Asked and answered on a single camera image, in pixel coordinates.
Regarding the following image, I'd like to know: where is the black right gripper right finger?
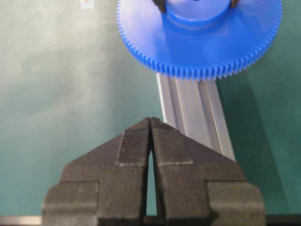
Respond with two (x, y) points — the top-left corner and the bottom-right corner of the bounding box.
(150, 118), (266, 226)

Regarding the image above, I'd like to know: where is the aluminium extrusion rail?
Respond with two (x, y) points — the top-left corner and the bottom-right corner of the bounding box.
(156, 73), (235, 160)

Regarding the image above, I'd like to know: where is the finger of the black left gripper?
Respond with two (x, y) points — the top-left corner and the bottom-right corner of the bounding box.
(152, 0), (166, 13)
(230, 0), (239, 8)

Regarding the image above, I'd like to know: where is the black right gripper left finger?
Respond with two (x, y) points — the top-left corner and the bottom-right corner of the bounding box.
(42, 118), (150, 226)

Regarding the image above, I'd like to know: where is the large blue plastic gear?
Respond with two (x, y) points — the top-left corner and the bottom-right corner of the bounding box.
(117, 0), (283, 81)

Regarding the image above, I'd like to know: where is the white sticker label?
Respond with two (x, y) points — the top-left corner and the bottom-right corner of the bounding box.
(79, 0), (94, 9)

